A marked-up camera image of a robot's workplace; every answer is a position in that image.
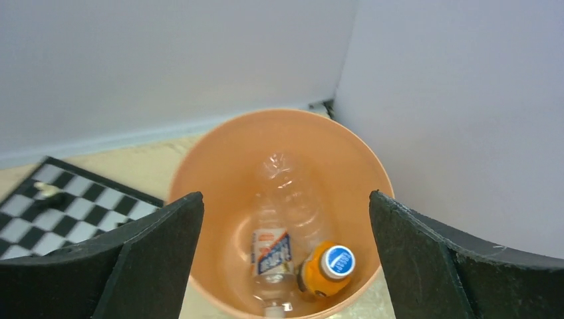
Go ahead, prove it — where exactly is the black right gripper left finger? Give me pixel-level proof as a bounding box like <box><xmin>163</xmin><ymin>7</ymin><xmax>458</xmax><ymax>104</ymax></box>
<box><xmin>1</xmin><ymin>192</ymin><xmax>204</xmax><ymax>318</ymax></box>

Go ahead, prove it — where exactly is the clear plastic bottle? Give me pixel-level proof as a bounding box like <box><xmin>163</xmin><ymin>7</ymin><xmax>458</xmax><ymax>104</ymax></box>
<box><xmin>255</xmin><ymin>152</ymin><xmax>332</xmax><ymax>255</ymax></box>

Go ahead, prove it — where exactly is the white chess piece top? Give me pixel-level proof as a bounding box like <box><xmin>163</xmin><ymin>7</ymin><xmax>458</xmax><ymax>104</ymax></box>
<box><xmin>33</xmin><ymin>181</ymin><xmax>62</xmax><ymax>199</ymax></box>

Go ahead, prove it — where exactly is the orange drink bottle blue label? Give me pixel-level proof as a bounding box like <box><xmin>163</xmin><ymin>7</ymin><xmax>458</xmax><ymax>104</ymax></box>
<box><xmin>295</xmin><ymin>241</ymin><xmax>356</xmax><ymax>301</ymax></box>

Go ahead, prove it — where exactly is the orange plastic bin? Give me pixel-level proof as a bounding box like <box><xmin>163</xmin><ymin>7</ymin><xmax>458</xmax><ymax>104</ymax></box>
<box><xmin>168</xmin><ymin>109</ymin><xmax>394</xmax><ymax>318</ymax></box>

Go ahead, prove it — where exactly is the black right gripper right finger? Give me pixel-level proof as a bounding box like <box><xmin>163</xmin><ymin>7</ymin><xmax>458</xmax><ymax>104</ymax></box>
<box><xmin>369</xmin><ymin>191</ymin><xmax>563</xmax><ymax>319</ymax></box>

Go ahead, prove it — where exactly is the clear bottle white blue label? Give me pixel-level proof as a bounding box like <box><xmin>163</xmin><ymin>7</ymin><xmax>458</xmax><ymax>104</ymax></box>
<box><xmin>251</xmin><ymin>205</ymin><xmax>296</xmax><ymax>318</ymax></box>

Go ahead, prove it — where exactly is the black white chessboard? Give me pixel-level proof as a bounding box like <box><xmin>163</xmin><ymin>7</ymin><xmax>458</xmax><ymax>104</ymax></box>
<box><xmin>1</xmin><ymin>157</ymin><xmax>164</xmax><ymax>260</ymax></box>

